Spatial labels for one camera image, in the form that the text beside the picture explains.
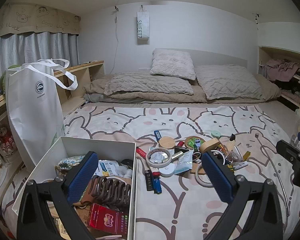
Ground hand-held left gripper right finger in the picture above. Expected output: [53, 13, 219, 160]
[201, 151, 284, 240]

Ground black lighter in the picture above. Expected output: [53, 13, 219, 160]
[144, 170, 153, 192]

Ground white tape ring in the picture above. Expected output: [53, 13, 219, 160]
[195, 166, 213, 187]

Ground beige printed curtain valance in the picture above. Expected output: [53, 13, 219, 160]
[0, 3, 81, 42]

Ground white blue tissue packet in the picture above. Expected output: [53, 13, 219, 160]
[94, 160, 120, 178]

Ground brown hair claw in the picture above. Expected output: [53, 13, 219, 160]
[89, 175, 132, 209]

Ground wooden wardrobe niche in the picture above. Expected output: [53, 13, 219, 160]
[258, 45, 300, 110]

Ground green plush toy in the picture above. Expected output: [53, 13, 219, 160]
[0, 64, 22, 93]

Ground woven patterned pouch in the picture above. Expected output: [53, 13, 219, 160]
[56, 156, 87, 173]

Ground beige blanket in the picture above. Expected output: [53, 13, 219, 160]
[83, 74, 282, 103]

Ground bunny printed bedsheet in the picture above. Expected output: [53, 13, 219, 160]
[1, 104, 300, 240]

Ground white tote bag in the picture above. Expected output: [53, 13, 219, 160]
[5, 59, 78, 170]

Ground white storage box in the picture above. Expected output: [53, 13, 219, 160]
[12, 136, 137, 240]

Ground white round device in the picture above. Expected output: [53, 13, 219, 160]
[159, 164, 178, 178]

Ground wooden bedside shelf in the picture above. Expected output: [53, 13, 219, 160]
[0, 60, 105, 200]

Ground wet wipes packet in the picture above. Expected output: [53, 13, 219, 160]
[175, 150, 194, 174]

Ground grey curtain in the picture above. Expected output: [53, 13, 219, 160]
[0, 32, 79, 80]

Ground red dressed doll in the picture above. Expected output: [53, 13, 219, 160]
[0, 126, 17, 155]

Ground red box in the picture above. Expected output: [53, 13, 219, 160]
[87, 203, 125, 233]

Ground large clear tape roll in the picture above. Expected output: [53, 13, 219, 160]
[145, 148, 172, 168]

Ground fluffy beige pillow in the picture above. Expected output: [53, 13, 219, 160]
[150, 49, 197, 81]

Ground wooden square coaster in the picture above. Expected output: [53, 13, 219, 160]
[189, 163, 207, 175]

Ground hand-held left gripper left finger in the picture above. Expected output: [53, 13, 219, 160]
[16, 151, 99, 240]

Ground round bamboo lid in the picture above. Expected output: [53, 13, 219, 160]
[159, 136, 176, 148]

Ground pink clothes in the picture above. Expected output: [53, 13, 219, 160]
[262, 59, 300, 82]

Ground wooden oval case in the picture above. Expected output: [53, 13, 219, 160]
[199, 138, 220, 153]

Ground white wall cable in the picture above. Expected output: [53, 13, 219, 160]
[112, 6, 121, 75]

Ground hanging white paper bag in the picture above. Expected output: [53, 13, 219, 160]
[136, 4, 150, 45]

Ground large white ring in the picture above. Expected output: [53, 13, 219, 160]
[209, 150, 227, 165]

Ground quilted beige pillow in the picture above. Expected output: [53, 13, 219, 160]
[104, 72, 194, 96]
[195, 64, 263, 100]

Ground round green printed coaster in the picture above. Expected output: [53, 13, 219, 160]
[184, 136, 206, 148]

